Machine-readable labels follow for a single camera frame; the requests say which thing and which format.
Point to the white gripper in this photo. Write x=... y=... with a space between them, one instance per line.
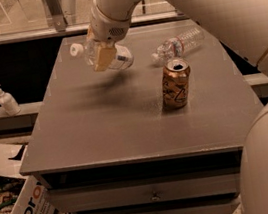
x=107 y=29

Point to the blue label plastic bottle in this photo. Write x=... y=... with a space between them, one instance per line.
x=102 y=57

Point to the clear crushed water bottle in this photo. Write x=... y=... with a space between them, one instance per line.
x=178 y=46

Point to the white pump dispenser bottle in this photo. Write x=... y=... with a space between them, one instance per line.
x=8 y=103

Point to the gold soda can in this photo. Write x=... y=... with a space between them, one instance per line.
x=175 y=83

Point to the grey drawer cabinet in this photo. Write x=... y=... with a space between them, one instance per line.
x=104 y=144

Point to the metal railing frame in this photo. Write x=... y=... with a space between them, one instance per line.
x=25 y=20

